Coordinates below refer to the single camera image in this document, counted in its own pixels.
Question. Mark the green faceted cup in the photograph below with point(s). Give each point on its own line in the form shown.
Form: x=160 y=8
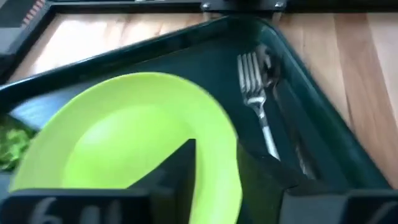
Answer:
x=14 y=143

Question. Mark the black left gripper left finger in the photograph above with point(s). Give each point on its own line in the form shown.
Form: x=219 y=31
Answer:
x=93 y=208

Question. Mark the lime green plate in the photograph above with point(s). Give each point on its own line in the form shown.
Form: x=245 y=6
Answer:
x=124 y=130

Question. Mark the black spoon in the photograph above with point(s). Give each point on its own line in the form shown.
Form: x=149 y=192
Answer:
x=270 y=71

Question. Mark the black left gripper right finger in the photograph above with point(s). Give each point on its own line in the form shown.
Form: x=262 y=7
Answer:
x=311 y=208

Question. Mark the dark green tray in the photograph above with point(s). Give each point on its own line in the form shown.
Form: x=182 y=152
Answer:
x=202 y=62

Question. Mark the hazard-striped black floor mat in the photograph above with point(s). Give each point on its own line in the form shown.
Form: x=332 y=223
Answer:
x=32 y=12

